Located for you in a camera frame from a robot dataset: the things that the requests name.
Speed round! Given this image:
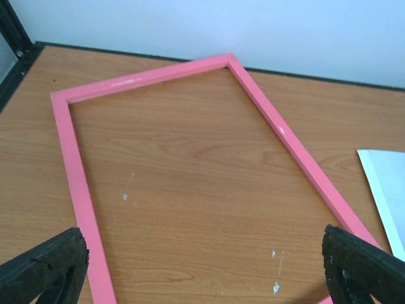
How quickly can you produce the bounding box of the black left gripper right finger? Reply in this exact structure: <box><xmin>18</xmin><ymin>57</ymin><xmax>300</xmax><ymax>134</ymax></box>
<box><xmin>322</xmin><ymin>225</ymin><xmax>404</xmax><ymax>303</ymax></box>

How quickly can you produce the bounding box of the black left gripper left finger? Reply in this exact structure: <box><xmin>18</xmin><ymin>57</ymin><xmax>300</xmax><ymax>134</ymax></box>
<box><xmin>1</xmin><ymin>227</ymin><xmax>89</xmax><ymax>303</ymax></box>

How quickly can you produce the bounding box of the pink picture frame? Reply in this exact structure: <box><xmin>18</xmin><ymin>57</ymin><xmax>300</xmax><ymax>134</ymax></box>
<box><xmin>51</xmin><ymin>54</ymin><xmax>379</xmax><ymax>303</ymax></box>

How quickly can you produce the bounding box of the autumn forest photo print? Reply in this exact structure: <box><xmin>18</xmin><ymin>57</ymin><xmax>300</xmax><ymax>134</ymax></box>
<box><xmin>357</xmin><ymin>149</ymin><xmax>404</xmax><ymax>261</ymax></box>

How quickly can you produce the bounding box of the black enclosure post left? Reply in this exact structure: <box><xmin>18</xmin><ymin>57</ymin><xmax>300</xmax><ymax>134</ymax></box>
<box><xmin>1</xmin><ymin>0</ymin><xmax>44</xmax><ymax>111</ymax></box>

